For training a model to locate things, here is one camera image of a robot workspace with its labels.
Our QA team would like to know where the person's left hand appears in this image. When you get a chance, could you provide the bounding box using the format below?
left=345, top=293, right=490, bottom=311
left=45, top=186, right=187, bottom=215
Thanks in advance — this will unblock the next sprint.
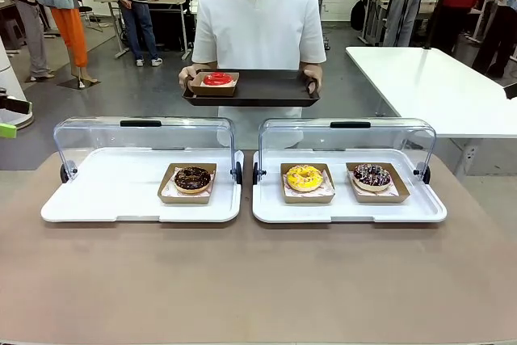
left=303, top=66, right=324, bottom=95

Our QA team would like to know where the person in dark trousers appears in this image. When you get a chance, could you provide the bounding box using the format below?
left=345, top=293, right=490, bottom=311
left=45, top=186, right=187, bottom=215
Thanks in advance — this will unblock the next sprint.
left=471, top=0, right=517, bottom=78

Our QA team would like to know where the yellow glazed donut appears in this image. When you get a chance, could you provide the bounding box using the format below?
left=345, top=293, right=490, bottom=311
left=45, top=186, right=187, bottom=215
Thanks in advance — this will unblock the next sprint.
left=280, top=162, right=337, bottom=205

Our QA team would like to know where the person's right hand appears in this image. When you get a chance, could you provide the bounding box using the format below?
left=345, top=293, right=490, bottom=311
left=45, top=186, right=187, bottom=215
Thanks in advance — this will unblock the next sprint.
left=178, top=65, right=204, bottom=91

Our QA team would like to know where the white side table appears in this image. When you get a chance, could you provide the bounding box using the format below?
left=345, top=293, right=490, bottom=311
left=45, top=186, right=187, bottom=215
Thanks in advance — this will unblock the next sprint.
left=345, top=45, right=517, bottom=179

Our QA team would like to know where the mannequin with orange pants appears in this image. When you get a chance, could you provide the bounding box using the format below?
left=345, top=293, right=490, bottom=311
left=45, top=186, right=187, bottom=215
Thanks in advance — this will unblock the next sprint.
left=33, top=0, right=100, bottom=88

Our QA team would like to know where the black pole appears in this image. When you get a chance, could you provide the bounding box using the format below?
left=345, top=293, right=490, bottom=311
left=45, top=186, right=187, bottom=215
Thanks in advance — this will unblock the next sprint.
left=422, top=0, right=452, bottom=53

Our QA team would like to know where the person torso in white shirt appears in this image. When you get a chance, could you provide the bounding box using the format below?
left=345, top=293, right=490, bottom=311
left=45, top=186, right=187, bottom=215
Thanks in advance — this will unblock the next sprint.
left=191, top=0, right=327, bottom=149

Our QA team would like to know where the clear display lid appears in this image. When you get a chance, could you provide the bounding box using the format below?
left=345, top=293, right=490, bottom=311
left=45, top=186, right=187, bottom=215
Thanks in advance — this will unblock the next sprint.
left=53, top=116, right=244, bottom=185
left=253, top=117, right=438, bottom=186

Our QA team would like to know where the yellow sprinkled donut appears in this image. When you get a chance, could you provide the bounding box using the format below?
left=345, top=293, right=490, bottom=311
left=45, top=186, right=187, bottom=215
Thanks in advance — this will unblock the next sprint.
left=285, top=163, right=325, bottom=193

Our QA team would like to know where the purple drizzled donut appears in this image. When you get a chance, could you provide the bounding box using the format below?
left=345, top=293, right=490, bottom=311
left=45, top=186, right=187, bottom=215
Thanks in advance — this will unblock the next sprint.
left=352, top=162, right=393, bottom=193

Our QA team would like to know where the red glazed donut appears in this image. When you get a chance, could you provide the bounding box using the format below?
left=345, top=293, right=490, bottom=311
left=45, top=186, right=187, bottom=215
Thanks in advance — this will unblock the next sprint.
left=202, top=71, right=233, bottom=88
left=188, top=71, right=241, bottom=98

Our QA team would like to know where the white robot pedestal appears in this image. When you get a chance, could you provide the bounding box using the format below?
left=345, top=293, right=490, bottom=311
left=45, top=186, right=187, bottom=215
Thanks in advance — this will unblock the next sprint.
left=0, top=36, right=36, bottom=132

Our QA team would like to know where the white display tray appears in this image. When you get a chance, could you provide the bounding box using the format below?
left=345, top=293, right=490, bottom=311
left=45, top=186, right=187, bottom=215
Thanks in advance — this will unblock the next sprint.
left=251, top=149, right=448, bottom=225
left=40, top=147, right=245, bottom=224

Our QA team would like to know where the dark brown serving tray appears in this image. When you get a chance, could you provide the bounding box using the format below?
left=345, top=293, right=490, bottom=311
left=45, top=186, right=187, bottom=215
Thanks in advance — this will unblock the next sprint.
left=182, top=68, right=322, bottom=108

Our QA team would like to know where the sprinkled chocolate donut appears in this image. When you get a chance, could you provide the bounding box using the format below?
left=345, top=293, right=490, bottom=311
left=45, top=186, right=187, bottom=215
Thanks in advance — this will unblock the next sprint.
left=345, top=162, right=411, bottom=204

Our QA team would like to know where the black bag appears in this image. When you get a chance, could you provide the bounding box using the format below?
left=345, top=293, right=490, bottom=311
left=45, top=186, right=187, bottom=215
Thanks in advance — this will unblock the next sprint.
left=350, top=0, right=367, bottom=32

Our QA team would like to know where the person with black apron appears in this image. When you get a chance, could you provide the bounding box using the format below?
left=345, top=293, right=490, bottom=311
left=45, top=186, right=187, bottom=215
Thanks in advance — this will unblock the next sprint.
left=382, top=0, right=448, bottom=48

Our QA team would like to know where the person in blue jeans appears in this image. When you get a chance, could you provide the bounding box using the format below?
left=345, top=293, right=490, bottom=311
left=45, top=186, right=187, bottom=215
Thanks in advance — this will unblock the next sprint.
left=98, top=0, right=164, bottom=68

